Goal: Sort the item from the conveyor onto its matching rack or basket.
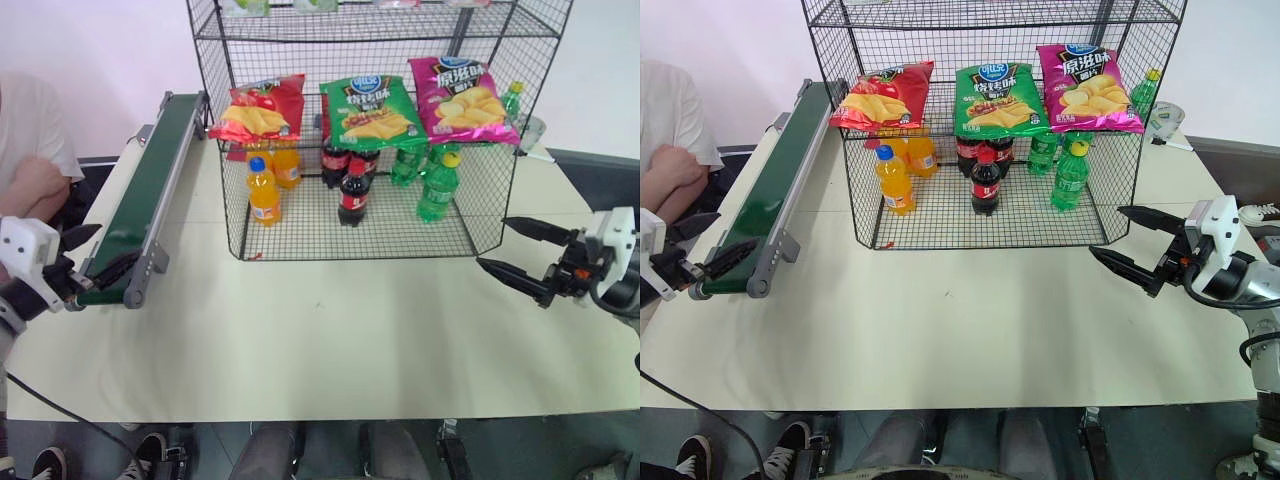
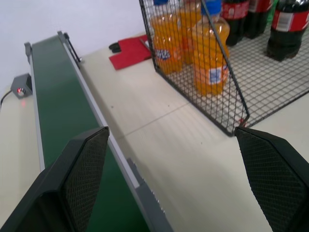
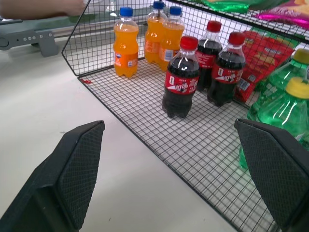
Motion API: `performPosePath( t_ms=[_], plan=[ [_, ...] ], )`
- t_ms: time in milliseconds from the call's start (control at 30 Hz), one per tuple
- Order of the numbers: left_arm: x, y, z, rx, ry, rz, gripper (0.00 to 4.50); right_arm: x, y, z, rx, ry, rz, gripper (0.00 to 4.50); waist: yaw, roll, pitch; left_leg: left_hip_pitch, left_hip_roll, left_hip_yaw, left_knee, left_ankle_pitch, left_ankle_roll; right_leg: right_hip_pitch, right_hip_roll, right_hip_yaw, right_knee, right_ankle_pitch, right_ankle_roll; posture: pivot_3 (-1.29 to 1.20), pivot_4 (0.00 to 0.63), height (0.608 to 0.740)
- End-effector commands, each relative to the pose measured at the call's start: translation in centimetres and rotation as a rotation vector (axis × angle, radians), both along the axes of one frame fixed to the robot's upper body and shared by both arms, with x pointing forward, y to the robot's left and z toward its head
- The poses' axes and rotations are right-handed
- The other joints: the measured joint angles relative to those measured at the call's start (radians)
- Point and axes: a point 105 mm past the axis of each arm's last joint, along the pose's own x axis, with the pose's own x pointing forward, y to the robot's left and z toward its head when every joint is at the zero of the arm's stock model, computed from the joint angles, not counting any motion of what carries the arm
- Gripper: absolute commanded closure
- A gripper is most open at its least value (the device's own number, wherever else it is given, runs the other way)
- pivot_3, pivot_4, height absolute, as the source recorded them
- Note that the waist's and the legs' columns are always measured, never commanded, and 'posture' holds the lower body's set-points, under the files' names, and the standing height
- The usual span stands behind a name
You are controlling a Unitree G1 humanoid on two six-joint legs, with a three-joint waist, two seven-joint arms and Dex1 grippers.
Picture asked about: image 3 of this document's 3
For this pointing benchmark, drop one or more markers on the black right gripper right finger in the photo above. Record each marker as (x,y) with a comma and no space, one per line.
(272,169)

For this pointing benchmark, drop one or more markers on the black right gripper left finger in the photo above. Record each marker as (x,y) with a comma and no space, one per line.
(72,174)

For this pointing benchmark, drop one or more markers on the grey device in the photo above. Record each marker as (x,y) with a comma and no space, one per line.
(29,31)

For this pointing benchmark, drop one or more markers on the person's bare hand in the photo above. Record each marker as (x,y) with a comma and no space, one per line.
(36,9)

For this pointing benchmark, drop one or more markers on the green soda bottle yellow cap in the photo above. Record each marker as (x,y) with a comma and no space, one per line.
(272,84)
(285,113)

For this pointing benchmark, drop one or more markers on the cola bottle red cap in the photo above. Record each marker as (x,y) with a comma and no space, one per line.
(227,70)
(181,82)
(208,55)

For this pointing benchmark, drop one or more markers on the red snack bag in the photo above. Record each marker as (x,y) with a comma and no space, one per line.
(260,58)

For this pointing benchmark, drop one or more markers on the orange soda bottle blue cap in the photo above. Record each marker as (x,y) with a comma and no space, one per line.
(152,36)
(126,46)
(172,38)

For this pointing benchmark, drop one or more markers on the magenta snack bag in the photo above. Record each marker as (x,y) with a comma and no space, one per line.
(280,14)

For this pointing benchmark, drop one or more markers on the green snack bag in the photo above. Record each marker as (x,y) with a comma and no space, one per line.
(231,3)

